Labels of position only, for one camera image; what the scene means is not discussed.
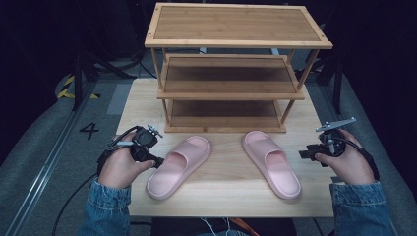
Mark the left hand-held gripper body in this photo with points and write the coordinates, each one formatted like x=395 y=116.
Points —
x=144 y=141

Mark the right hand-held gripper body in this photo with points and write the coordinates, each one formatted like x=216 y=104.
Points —
x=332 y=144

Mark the pink slipper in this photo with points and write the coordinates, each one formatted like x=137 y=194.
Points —
x=165 y=183
x=282 y=180

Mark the wooden shoe rack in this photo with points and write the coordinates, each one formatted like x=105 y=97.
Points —
x=236 y=23

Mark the person's right hand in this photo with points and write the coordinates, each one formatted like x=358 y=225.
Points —
x=350 y=167

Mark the person's left hand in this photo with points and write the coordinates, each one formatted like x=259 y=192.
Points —
x=119 y=167

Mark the black metal stand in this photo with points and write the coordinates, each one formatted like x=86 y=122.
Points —
x=337 y=85
x=77 y=82

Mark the person's dark lap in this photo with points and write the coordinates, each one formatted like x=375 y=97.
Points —
x=183 y=227

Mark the yellow black floor tape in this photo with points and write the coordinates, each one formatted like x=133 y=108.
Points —
x=65 y=94

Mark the metal floor rail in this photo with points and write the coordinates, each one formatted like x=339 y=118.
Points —
x=42 y=173

